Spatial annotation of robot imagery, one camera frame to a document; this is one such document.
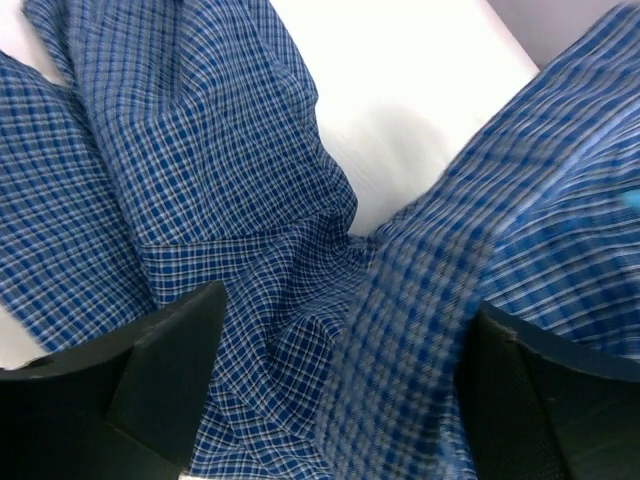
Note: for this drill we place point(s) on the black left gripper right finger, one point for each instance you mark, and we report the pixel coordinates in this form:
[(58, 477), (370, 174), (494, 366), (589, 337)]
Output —
[(537, 406)]

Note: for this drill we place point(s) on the blue checked shirt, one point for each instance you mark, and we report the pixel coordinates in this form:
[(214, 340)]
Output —
[(182, 147)]

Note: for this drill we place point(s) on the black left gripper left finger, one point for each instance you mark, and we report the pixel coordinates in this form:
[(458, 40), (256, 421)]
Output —
[(126, 405)]

